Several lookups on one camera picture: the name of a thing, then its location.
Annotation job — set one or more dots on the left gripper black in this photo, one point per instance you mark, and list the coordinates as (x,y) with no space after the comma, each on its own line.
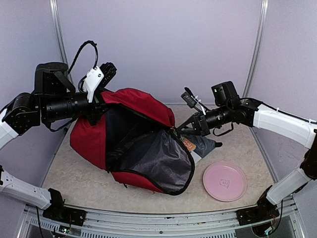
(97,106)

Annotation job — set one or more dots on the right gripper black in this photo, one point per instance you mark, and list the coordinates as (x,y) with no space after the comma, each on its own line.
(205,130)

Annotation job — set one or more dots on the orange treehouse book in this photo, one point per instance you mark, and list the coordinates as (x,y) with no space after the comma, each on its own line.
(188,144)

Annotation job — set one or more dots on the white large book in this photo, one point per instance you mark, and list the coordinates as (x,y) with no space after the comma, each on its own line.
(196,157)

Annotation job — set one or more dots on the red student backpack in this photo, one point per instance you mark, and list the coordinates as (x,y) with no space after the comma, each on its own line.
(135,141)

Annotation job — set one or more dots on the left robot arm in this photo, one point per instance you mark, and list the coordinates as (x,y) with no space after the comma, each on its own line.
(54,98)

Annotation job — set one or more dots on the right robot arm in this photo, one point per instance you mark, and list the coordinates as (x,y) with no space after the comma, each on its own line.
(254,113)

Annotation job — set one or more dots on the grey fabric pouch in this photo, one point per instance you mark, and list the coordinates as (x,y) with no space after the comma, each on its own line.
(203,145)

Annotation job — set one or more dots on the pink round plate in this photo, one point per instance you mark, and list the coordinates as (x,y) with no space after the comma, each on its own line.
(224,181)

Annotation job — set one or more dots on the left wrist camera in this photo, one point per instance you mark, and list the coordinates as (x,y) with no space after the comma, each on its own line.
(98,77)

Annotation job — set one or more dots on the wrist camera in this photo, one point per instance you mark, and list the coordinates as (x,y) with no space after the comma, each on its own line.
(98,77)
(192,101)

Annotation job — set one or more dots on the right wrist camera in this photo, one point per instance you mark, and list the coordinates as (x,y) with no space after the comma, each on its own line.
(192,101)

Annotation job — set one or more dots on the left metal corner post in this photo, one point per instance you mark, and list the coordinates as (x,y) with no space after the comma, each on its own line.
(58,30)

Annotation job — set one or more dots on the metal corner post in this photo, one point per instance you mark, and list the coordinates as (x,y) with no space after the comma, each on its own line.
(257,47)
(58,30)

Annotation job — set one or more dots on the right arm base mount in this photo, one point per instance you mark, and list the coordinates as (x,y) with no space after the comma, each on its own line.
(263,210)

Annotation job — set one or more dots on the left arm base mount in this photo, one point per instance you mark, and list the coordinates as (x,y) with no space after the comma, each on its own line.
(64,213)

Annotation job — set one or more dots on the front metal rail frame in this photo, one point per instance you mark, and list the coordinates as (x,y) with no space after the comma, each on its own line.
(217,224)

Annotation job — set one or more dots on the right metal corner post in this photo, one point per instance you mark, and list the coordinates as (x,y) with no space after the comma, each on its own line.
(257,47)

